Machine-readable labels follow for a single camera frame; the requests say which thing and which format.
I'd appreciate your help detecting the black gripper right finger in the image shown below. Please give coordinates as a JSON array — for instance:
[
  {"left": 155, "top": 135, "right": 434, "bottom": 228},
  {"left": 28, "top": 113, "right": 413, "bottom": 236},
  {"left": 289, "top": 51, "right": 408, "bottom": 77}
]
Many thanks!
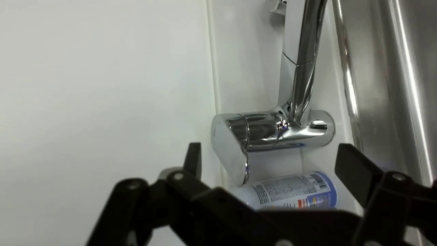
[{"left": 333, "top": 142, "right": 437, "bottom": 246}]

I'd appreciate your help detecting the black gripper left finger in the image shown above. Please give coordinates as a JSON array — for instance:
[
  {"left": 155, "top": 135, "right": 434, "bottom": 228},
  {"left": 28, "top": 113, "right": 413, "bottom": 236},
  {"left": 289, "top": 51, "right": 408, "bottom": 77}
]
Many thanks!
[{"left": 85, "top": 142, "right": 260, "bottom": 246}]

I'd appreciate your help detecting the chrome sink faucet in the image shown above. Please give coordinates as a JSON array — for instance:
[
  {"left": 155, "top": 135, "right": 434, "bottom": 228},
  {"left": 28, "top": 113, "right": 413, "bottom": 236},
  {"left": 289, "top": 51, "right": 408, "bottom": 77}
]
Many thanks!
[{"left": 210, "top": 0, "right": 337, "bottom": 187}]

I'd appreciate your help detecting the blue soap bottle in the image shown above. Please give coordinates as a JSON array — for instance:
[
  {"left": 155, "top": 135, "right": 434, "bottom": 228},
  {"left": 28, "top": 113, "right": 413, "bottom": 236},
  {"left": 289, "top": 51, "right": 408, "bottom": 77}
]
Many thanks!
[{"left": 236, "top": 170, "right": 339, "bottom": 212}]

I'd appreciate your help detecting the stainless steel sink basin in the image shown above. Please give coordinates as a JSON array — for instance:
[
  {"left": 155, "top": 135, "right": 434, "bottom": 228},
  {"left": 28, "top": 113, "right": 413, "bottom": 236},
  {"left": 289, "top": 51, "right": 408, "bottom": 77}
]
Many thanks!
[{"left": 331, "top": 0, "right": 437, "bottom": 189}]

